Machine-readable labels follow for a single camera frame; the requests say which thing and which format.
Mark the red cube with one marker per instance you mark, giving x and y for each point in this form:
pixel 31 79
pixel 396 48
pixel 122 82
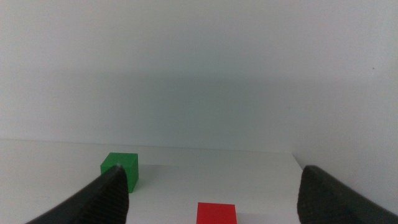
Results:
pixel 216 214

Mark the green cube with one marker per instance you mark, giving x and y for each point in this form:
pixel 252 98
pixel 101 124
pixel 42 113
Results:
pixel 124 160

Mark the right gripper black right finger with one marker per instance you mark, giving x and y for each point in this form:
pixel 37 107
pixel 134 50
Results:
pixel 326 202

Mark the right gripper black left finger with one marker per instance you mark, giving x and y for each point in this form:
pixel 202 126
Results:
pixel 102 202

